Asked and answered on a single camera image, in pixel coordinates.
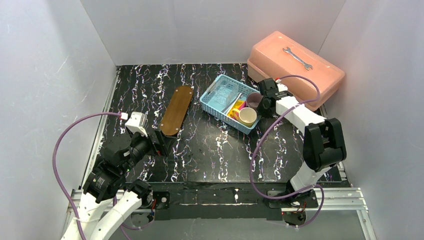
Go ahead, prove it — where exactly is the brown wooden oval tray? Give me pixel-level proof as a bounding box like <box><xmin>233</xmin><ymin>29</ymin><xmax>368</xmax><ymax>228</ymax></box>
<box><xmin>159</xmin><ymin>85</ymin><xmax>194</xmax><ymax>136</ymax></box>

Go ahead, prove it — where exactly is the cream yellow mug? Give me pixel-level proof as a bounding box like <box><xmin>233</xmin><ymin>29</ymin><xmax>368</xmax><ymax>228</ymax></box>
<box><xmin>236</xmin><ymin>107</ymin><xmax>258</xmax><ymax>128</ymax></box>

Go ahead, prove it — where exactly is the light blue plastic basket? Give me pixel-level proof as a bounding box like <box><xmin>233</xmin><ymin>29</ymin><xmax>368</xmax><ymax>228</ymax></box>
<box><xmin>200</xmin><ymin>74</ymin><xmax>261</xmax><ymax>134</ymax></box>

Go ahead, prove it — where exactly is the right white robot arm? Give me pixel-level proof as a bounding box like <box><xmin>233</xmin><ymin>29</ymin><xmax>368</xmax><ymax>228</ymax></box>
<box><xmin>252</xmin><ymin>78</ymin><xmax>347</xmax><ymax>201</ymax></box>

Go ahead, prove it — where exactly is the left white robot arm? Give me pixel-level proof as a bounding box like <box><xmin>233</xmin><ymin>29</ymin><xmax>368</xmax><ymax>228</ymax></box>
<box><xmin>62</xmin><ymin>130</ymin><xmax>176</xmax><ymax>240</ymax></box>

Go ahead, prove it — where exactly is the grey toothbrush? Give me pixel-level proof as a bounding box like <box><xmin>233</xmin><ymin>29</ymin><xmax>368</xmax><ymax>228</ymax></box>
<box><xmin>221</xmin><ymin>92</ymin><xmax>243</xmax><ymax>115</ymax></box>

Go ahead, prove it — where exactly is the yellow toothpaste tube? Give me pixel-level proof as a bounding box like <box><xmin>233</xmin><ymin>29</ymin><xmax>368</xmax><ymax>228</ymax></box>
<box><xmin>227</xmin><ymin>100</ymin><xmax>246</xmax><ymax>120</ymax></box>

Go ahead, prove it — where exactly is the purple translucent cup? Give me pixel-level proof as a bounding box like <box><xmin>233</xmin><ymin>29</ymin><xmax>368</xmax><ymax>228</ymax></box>
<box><xmin>245</xmin><ymin>92</ymin><xmax>263</xmax><ymax>110</ymax></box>

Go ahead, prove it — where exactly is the silver open-end wrench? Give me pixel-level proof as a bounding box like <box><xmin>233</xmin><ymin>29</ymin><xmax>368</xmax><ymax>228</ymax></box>
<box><xmin>282</xmin><ymin>47</ymin><xmax>313</xmax><ymax>71</ymax></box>

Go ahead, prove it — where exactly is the pink plastic toolbox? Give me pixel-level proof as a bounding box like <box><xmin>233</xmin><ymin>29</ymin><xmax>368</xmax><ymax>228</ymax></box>
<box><xmin>247</xmin><ymin>31</ymin><xmax>346</xmax><ymax>111</ymax></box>

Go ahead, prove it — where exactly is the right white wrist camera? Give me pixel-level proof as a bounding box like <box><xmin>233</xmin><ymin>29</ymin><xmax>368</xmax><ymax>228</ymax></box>
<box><xmin>275</xmin><ymin>78</ymin><xmax>288</xmax><ymax>92</ymax></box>

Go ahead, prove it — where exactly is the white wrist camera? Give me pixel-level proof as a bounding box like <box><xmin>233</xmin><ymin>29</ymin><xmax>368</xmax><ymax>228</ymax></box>
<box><xmin>125</xmin><ymin>111</ymin><xmax>148</xmax><ymax>137</ymax></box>
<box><xmin>275</xmin><ymin>78</ymin><xmax>288</xmax><ymax>92</ymax></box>

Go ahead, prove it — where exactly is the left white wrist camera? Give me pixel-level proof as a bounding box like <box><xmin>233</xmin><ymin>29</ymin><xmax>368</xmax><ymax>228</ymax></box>
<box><xmin>125</xmin><ymin>111</ymin><xmax>148</xmax><ymax>137</ymax></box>

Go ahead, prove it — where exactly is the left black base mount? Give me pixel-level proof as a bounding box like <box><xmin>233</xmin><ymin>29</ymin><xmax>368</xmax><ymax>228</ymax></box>
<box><xmin>138</xmin><ymin>191</ymin><xmax>171</xmax><ymax>210</ymax></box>

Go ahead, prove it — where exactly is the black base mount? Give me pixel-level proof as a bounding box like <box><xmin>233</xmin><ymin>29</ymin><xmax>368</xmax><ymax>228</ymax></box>
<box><xmin>138</xmin><ymin>191</ymin><xmax>171</xmax><ymax>210</ymax></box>
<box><xmin>266</xmin><ymin>190</ymin><xmax>320</xmax><ymax>211</ymax></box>

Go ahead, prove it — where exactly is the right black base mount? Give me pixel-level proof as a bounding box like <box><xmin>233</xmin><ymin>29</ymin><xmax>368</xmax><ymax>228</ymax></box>
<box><xmin>266</xmin><ymin>190</ymin><xmax>320</xmax><ymax>211</ymax></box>

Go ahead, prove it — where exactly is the aluminium frame rail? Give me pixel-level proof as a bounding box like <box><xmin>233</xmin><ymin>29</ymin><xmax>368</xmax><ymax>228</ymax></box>
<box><xmin>71</xmin><ymin>187</ymin><xmax>369</xmax><ymax>211</ymax></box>

